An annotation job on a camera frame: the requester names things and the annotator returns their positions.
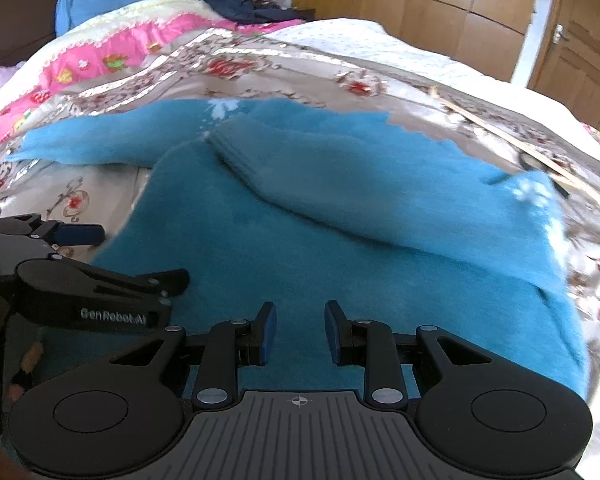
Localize wooden door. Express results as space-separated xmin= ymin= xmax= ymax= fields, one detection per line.
xmin=527 ymin=0 xmax=600 ymax=133

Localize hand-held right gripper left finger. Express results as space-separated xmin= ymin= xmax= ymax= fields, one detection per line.
xmin=107 ymin=301 xmax=277 ymax=409

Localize blue pillow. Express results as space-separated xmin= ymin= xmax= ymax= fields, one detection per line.
xmin=55 ymin=0 xmax=161 ymax=32

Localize floral beige quilt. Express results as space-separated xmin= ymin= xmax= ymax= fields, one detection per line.
xmin=0 ymin=25 xmax=600 ymax=480

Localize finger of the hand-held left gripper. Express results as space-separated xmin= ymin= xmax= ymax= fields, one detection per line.
xmin=80 ymin=268 xmax=190 ymax=307
xmin=0 ymin=213 xmax=106 ymax=249

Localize white dotted bed sheet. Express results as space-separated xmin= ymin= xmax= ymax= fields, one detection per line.
xmin=260 ymin=19 xmax=581 ymax=126

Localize wooden wardrobe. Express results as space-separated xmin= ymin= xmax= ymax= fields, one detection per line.
xmin=292 ymin=0 xmax=546 ymax=83

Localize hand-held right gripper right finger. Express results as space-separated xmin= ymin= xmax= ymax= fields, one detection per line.
xmin=324 ymin=300 xmax=493 ymax=407

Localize pink patterned quilt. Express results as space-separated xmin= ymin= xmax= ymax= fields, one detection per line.
xmin=0 ymin=0 xmax=311 ymax=153

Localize dark navy clothes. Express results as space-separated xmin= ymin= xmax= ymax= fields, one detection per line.
xmin=197 ymin=0 xmax=306 ymax=26

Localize blue towel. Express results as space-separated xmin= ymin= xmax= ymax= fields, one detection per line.
xmin=5 ymin=97 xmax=591 ymax=406

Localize lilac cloth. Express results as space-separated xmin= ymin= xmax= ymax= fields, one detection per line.
xmin=0 ymin=62 xmax=27 ymax=92

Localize wooden stick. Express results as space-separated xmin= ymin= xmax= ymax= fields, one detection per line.
xmin=427 ymin=85 xmax=600 ymax=218

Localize dark brown headboard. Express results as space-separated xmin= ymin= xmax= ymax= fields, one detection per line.
xmin=0 ymin=0 xmax=221 ymax=116

